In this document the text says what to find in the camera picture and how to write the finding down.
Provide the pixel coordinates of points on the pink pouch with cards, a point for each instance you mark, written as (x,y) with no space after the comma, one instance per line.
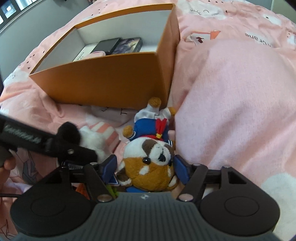
(95,54)

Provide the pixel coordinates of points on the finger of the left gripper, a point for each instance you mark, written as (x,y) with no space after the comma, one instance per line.
(77,156)

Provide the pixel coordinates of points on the person's left hand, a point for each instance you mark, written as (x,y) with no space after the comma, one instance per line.
(5,170)

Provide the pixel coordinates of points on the pink patterned duvet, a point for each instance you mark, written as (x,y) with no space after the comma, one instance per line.
(23,100)

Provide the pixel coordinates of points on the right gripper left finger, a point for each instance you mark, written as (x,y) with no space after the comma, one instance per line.
(97,178)

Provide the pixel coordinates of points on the orange crochet octopus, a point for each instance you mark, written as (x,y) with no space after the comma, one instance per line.
(81,188)

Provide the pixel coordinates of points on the photo card box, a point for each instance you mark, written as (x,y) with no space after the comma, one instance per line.
(130,45)

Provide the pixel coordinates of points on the dark grey square box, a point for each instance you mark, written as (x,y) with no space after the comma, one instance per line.
(107,46)

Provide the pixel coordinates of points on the brown dog plush sailor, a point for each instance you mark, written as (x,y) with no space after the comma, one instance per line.
(147,162)

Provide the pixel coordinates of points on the white plush with black ear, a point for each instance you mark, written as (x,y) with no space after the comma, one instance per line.
(101,138)

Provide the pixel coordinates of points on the orange cardboard box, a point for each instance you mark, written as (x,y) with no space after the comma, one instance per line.
(115,81)

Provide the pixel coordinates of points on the white case in box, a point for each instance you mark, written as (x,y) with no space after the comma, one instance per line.
(85,51)

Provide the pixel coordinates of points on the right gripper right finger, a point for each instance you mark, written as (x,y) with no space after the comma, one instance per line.
(192,177)

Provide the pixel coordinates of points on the pink fleece blanket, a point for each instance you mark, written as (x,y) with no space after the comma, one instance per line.
(235,104)

